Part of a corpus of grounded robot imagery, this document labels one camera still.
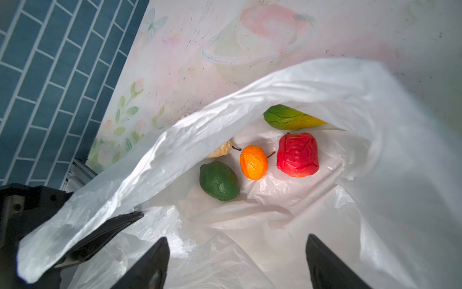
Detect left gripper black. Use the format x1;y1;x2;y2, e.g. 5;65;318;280
1;184;144;289

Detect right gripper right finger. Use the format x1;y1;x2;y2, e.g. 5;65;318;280
306;234;371;289

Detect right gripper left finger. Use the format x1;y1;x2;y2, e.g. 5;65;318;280
112;237;170;289

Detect dark green cucumber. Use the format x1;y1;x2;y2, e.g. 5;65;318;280
199;161;240;202

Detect red apple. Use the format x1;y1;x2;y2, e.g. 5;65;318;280
276;132;320;178

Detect orange fruit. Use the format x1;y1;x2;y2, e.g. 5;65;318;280
239;145;268;181

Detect green yellow mango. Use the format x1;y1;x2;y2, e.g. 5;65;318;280
263;105;326;130

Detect beige garlic piece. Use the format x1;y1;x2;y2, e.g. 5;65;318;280
207;140;233;159

